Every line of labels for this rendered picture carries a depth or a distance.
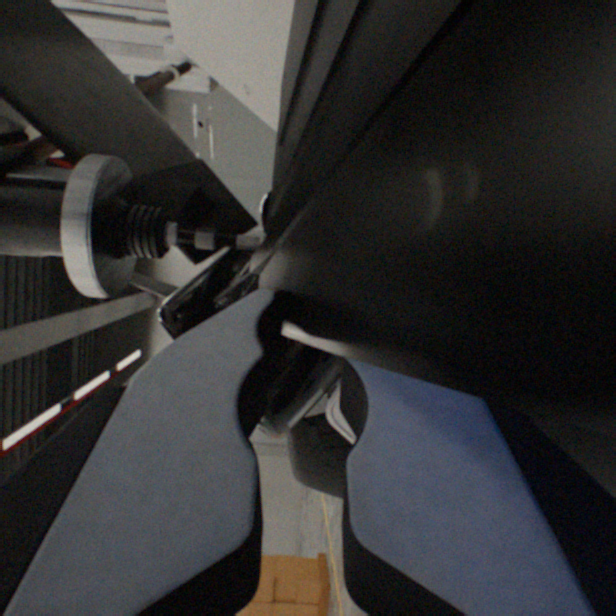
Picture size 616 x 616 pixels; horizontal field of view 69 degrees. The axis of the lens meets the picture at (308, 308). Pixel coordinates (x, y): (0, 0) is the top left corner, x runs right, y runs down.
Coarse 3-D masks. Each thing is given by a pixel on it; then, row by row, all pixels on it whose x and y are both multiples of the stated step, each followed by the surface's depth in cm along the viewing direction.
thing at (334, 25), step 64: (320, 0) 8; (384, 0) 6; (448, 0) 4; (512, 0) 4; (576, 0) 3; (320, 64) 8; (384, 64) 6; (448, 64) 5; (512, 64) 4; (576, 64) 3; (320, 128) 8; (384, 128) 6; (448, 128) 5; (512, 128) 4; (576, 128) 3; (320, 192) 9; (384, 192) 6; (448, 192) 5; (512, 192) 4; (576, 192) 3; (256, 256) 17; (320, 256) 9; (384, 256) 6; (448, 256) 5; (512, 256) 4; (576, 256) 3; (320, 320) 9; (384, 320) 6; (448, 320) 5; (512, 320) 4; (576, 320) 3; (448, 384) 5; (512, 384) 4; (576, 384) 4
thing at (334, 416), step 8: (336, 392) 30; (336, 400) 30; (328, 408) 30; (336, 408) 30; (328, 416) 30; (336, 416) 30; (336, 424) 30; (344, 424) 29; (344, 432) 29; (352, 432) 29; (352, 440) 29
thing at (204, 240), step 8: (184, 232) 23; (192, 232) 23; (200, 232) 22; (208, 232) 22; (216, 232) 23; (184, 240) 23; (192, 240) 23; (200, 240) 22; (208, 240) 22; (216, 240) 23; (224, 240) 23; (232, 240) 23; (240, 240) 23; (248, 240) 23; (256, 240) 23; (208, 248) 23; (240, 248) 23; (248, 248) 23; (256, 248) 23
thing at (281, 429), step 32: (224, 256) 29; (192, 288) 27; (224, 288) 26; (256, 288) 26; (160, 320) 29; (192, 320) 25; (288, 352) 26; (320, 352) 27; (288, 384) 26; (320, 384) 28; (288, 416) 27
